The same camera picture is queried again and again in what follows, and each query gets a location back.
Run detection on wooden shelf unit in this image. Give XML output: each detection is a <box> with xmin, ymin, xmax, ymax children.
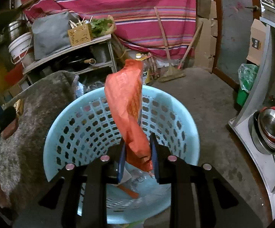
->
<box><xmin>23</xmin><ymin>35</ymin><xmax>117</xmax><ymax>80</ymax></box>

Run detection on white plastic bucket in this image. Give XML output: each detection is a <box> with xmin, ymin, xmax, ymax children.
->
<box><xmin>8</xmin><ymin>32</ymin><xmax>35</xmax><ymax>68</ymax></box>

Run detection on cardboard box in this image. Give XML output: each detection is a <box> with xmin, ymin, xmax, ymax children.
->
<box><xmin>246</xmin><ymin>19</ymin><xmax>266</xmax><ymax>66</ymax></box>

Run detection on red plastic basin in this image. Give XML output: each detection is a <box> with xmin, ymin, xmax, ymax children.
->
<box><xmin>4</xmin><ymin>63</ymin><xmax>24</xmax><ymax>86</ymax></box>

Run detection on orange plastic bag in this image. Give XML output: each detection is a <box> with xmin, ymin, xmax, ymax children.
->
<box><xmin>104</xmin><ymin>59</ymin><xmax>153</xmax><ymax>172</ymax></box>

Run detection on green leafy vegetables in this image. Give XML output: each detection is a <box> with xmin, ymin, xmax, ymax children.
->
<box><xmin>91</xmin><ymin>15</ymin><xmax>117</xmax><ymax>38</ymax></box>

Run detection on light blue plastic basket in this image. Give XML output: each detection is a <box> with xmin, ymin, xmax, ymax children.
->
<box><xmin>43</xmin><ymin>86</ymin><xmax>200</xmax><ymax>224</ymax></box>

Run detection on red yellow carton box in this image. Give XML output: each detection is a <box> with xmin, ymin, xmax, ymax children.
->
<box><xmin>1</xmin><ymin>99</ymin><xmax>24</xmax><ymax>140</ymax></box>

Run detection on straw broom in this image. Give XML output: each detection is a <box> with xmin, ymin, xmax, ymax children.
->
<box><xmin>150</xmin><ymin>6</ymin><xmax>203</xmax><ymax>82</ymax></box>

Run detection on grey door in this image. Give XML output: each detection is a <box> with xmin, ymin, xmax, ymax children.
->
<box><xmin>213</xmin><ymin>0</ymin><xmax>261</xmax><ymax>90</ymax></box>

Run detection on grey fuzzy table cloth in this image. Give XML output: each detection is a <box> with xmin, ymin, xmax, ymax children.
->
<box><xmin>0</xmin><ymin>70</ymin><xmax>78</xmax><ymax>211</ymax></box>

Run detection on dark frying pan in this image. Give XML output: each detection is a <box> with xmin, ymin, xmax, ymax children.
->
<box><xmin>56</xmin><ymin>58</ymin><xmax>96</xmax><ymax>72</ymax></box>

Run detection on steel cooking pot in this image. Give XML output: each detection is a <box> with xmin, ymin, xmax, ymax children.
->
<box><xmin>4</xmin><ymin>20</ymin><xmax>29</xmax><ymax>42</ymax></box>

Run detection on green trash bin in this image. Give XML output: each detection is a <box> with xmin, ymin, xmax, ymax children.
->
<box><xmin>236</xmin><ymin>63</ymin><xmax>259</xmax><ymax>107</ymax></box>

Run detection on pink striped curtain cloth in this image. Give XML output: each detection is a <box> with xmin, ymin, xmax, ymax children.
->
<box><xmin>21</xmin><ymin>0</ymin><xmax>196</xmax><ymax>58</ymax></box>

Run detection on yellow oil bottle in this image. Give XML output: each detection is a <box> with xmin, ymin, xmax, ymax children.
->
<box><xmin>135</xmin><ymin>53</ymin><xmax>150</xmax><ymax>85</ymax></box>

